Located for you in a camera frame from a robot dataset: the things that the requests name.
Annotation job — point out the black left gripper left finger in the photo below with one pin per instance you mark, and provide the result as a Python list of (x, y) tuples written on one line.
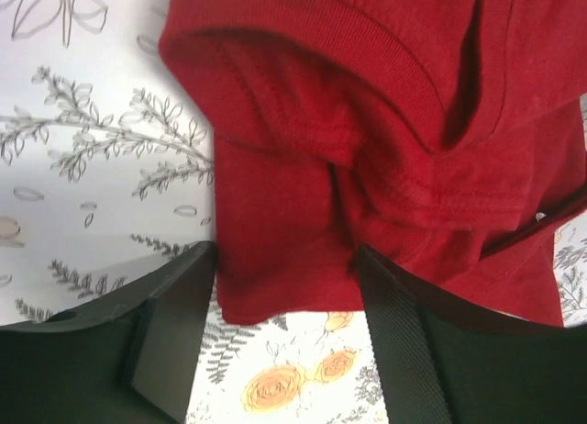
[(127, 357)]

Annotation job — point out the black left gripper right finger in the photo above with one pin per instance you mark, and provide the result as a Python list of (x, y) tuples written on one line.
[(442, 359)]

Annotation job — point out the red t shirt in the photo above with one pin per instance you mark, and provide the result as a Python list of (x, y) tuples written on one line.
[(445, 134)]

